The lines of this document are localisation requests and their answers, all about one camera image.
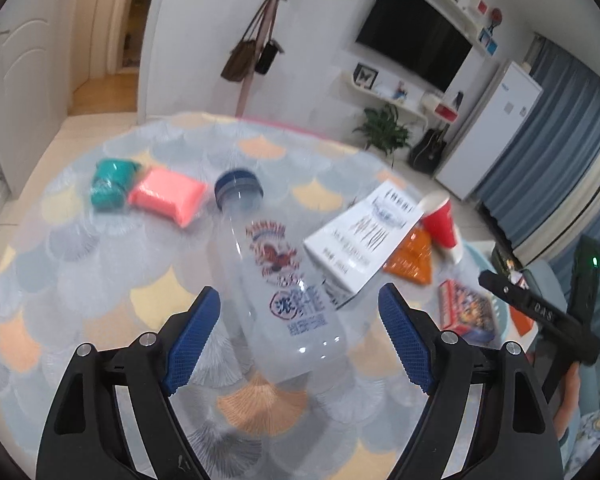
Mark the orange snack packet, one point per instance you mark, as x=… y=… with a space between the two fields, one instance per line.
x=411 y=260

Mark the black butterfly picture frame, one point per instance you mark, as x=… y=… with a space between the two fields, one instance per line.
x=365 y=76

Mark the white wavy wall shelf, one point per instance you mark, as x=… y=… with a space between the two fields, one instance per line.
x=445 y=7

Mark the red paddle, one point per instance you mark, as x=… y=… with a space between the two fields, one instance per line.
x=496 y=16

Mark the dark bowl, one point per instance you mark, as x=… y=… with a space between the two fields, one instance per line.
x=504 y=261

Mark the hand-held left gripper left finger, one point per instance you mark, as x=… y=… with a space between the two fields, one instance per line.
x=195 y=340

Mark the white door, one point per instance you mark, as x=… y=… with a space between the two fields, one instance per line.
x=25 y=100

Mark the white refrigerator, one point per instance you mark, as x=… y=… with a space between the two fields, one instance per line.
x=490 y=130

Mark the white cardboard box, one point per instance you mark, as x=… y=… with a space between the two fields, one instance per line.
x=360 y=245

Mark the green potted plant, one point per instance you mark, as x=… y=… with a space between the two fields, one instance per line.
x=382 y=130

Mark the teal snack packet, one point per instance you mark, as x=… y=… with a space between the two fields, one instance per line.
x=111 y=185

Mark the black shoulder bag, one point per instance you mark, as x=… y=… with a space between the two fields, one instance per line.
x=266 y=57

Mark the fan-pattern tablecloth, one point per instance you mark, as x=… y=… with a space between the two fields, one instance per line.
x=105 y=285

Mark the pen holder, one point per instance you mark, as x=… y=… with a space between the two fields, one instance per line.
x=401 y=91

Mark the brown tote bag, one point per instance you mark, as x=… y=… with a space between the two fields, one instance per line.
x=237 y=62

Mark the white low wall shelf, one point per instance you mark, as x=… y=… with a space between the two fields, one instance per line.
x=355 y=91

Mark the red and white wall box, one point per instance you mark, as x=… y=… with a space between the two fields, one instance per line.
x=440 y=109

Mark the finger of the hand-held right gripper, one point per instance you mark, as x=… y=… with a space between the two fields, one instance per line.
x=502 y=287

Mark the red and blue printed box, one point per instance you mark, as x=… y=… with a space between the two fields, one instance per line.
x=467 y=310

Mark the black flat television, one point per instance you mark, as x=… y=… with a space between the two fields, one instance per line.
x=410 y=35

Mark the small blue wall cube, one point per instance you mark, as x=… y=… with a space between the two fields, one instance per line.
x=488 y=42

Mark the black acoustic guitar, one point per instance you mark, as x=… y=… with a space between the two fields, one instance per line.
x=426 y=152

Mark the pink coat rack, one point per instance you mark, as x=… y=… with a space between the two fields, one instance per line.
x=244 y=97

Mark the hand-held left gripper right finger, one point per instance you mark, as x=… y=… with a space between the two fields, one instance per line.
x=405 y=340

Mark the red paper cup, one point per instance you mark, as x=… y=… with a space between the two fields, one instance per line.
x=440 y=225

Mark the small red wall cube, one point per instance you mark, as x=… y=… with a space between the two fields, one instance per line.
x=480 y=6

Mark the pink snack packet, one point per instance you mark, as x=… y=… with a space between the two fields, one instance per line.
x=167 y=195

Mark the clear plastic bottle blue cap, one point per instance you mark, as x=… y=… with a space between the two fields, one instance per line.
x=280 y=280

